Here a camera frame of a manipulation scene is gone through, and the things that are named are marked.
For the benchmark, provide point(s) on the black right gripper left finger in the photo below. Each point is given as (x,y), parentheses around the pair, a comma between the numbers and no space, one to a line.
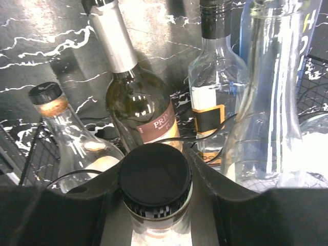
(91,214)

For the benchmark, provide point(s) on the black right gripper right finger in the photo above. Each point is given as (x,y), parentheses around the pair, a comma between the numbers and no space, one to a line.
(274,217)

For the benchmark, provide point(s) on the clear bottle black cork cap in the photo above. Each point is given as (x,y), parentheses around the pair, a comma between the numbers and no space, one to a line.
(155,181)

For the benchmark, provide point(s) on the clear bottle gold neck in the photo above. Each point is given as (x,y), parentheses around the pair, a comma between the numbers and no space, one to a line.
(82,155)

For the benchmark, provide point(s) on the blue clear tall bottle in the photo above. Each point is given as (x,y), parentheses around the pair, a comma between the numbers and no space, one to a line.
(264,148)

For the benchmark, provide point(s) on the clear square bottle white label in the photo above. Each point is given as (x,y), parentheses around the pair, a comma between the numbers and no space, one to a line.
(314,134)

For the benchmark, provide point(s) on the green wine bottle silver neck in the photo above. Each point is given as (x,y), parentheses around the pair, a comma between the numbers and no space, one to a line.
(137,100)

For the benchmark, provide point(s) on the clear flask black gold label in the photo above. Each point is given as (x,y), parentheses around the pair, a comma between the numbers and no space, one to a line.
(217,79)

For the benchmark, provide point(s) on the black wire wine rack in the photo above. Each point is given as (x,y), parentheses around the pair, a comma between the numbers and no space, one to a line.
(35,144)

